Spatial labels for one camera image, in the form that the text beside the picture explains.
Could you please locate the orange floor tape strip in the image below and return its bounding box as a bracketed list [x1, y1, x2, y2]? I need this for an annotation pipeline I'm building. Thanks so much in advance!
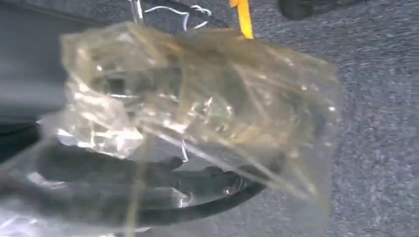
[229, 0, 255, 40]

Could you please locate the black floor cable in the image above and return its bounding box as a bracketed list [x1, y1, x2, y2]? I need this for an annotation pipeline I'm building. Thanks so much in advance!
[139, 182, 266, 227]

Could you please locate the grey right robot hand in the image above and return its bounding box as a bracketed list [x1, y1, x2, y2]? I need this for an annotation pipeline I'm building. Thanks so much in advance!
[36, 26, 259, 213]

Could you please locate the white floor cable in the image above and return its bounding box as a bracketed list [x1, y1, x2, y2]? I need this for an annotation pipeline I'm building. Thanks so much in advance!
[129, 0, 212, 33]

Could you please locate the clear plastic wrap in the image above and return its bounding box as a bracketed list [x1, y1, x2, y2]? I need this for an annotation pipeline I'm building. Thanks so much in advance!
[0, 21, 343, 237]

